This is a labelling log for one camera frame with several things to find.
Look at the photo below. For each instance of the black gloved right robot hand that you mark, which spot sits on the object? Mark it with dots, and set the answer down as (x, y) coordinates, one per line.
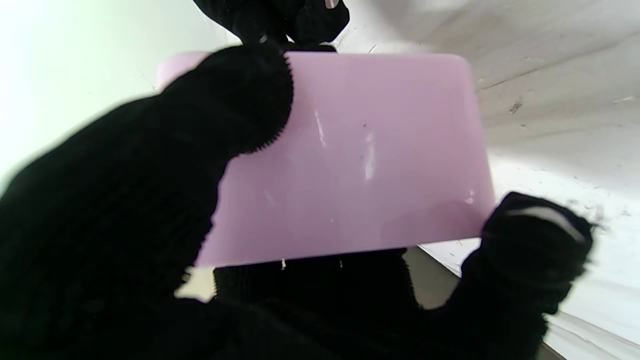
(280, 20)

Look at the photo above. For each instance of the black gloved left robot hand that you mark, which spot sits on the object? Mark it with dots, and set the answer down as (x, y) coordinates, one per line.
(125, 225)

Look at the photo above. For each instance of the pink tissue box cover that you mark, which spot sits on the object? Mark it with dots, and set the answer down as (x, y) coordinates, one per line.
(375, 160)

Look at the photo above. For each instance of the brown leather sofa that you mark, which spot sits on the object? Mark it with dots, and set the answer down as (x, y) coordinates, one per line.
(435, 280)

